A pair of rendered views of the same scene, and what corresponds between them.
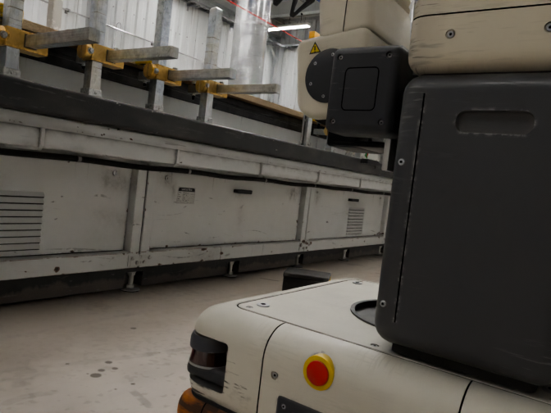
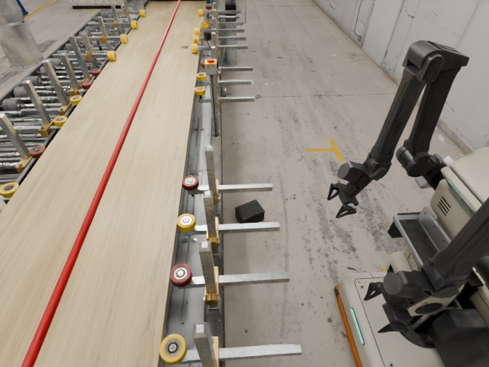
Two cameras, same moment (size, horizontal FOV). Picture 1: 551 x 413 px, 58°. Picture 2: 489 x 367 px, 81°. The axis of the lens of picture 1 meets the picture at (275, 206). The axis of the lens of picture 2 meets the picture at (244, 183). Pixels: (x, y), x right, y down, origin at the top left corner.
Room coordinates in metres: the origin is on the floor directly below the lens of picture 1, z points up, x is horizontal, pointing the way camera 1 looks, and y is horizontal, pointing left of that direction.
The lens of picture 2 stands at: (1.07, 0.82, 1.89)
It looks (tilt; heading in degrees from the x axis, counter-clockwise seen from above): 44 degrees down; 321
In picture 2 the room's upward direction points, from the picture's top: 1 degrees clockwise
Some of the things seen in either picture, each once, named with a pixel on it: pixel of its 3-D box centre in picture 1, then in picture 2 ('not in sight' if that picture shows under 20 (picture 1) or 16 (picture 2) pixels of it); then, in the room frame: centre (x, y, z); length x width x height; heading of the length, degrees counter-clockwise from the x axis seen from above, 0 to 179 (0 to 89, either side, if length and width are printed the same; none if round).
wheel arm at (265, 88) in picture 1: (231, 89); (230, 188); (1.93, 0.22, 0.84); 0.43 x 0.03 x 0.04; 55
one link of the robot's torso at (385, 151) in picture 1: (357, 105); (427, 300); (0.99, -0.14, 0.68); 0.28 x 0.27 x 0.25; 145
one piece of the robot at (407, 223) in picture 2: not in sight; (424, 248); (1.11, -0.07, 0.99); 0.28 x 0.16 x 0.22; 145
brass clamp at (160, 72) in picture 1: (162, 74); (212, 232); (1.76, 0.44, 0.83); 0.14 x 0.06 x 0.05; 145
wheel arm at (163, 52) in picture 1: (123, 56); (233, 279); (1.52, 0.50, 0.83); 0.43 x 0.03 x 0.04; 55
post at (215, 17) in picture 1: (209, 70); (212, 186); (1.94, 0.31, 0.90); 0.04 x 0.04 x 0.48; 55
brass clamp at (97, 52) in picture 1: (101, 55); (212, 285); (1.55, 0.58, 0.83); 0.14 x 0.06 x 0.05; 145
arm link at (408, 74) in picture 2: not in sight; (396, 119); (1.39, -0.06, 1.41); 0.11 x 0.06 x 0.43; 145
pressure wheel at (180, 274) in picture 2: not in sight; (182, 279); (1.63, 0.66, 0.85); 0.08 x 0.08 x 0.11
